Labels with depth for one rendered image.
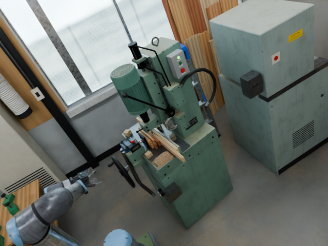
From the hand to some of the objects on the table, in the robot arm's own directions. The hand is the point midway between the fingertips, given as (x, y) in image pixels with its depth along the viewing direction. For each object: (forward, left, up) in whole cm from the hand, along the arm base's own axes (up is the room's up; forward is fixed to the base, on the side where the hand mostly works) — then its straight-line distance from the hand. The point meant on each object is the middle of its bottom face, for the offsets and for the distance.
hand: (99, 176), depth 190 cm
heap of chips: (-21, -42, -4) cm, 47 cm away
